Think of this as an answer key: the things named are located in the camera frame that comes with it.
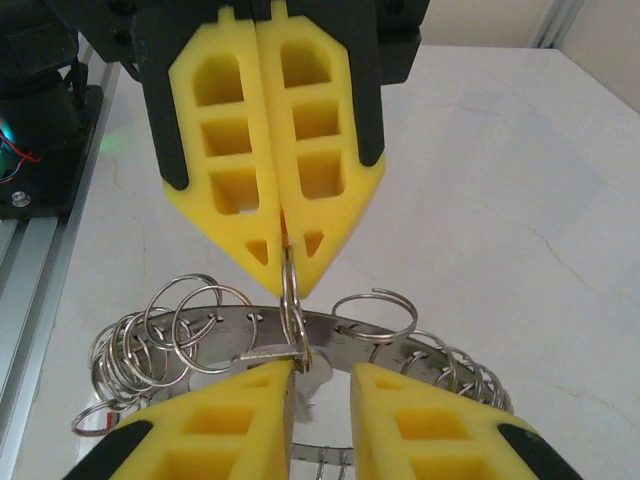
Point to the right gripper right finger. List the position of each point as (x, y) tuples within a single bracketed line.
[(382, 435)]

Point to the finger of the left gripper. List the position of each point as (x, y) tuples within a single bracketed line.
[(225, 112), (317, 142)]

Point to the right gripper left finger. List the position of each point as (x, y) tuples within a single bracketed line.
[(165, 430)]

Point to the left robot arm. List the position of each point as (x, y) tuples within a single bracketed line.
[(35, 75)]

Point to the left aluminium frame post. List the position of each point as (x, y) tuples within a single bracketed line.
[(550, 25)]

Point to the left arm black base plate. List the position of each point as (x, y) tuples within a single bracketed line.
[(50, 200)]

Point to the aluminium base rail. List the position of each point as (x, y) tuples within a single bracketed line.
[(30, 280)]

